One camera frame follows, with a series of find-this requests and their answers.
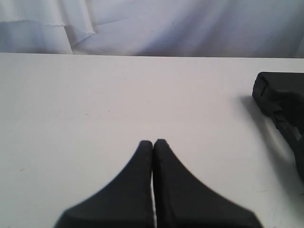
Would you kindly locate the black plastic tool case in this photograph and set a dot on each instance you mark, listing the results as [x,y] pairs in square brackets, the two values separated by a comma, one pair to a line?
[280,96]

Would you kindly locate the white backdrop cloth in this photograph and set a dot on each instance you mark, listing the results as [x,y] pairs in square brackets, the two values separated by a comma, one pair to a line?
[175,28]

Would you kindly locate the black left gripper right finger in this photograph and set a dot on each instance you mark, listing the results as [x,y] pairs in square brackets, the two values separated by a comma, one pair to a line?
[182,201]

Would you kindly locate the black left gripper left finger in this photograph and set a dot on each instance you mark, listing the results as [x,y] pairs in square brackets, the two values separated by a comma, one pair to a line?
[125,202]

